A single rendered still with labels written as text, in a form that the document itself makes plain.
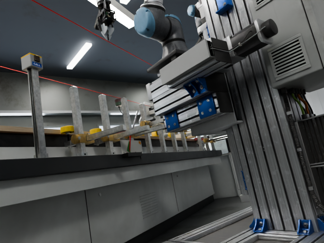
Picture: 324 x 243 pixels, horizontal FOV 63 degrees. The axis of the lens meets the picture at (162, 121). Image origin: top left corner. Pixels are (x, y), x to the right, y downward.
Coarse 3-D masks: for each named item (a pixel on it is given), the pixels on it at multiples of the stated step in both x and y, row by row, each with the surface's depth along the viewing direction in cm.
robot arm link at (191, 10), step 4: (196, 4) 183; (188, 8) 188; (192, 8) 184; (196, 8) 183; (188, 12) 188; (192, 12) 185; (196, 12) 185; (192, 16) 190; (196, 16) 189; (200, 16) 190
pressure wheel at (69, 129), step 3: (63, 126) 155; (66, 126) 155; (69, 126) 156; (72, 126) 157; (60, 129) 156; (63, 129) 154; (66, 129) 154; (69, 129) 155; (72, 129) 157; (63, 132) 155; (66, 132) 157; (69, 132) 158; (72, 132) 159
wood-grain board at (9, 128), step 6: (0, 126) 127; (6, 126) 130; (12, 126) 132; (0, 132) 129; (6, 132) 131; (12, 132) 133; (18, 132) 136; (24, 132) 138; (30, 132) 141; (48, 132) 151; (54, 132) 155; (60, 132) 158; (84, 132) 176; (138, 138) 237; (144, 138) 244; (156, 138) 263; (168, 138) 287; (180, 138) 317; (186, 138) 333
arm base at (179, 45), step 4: (168, 40) 125; (172, 40) 124; (176, 40) 124; (180, 40) 125; (184, 40) 127; (164, 44) 126; (168, 44) 125; (172, 44) 124; (176, 44) 123; (180, 44) 124; (184, 44) 125; (164, 48) 126; (168, 48) 124; (172, 48) 123; (176, 48) 123; (180, 48) 122; (184, 48) 123; (164, 52) 125; (168, 52) 123
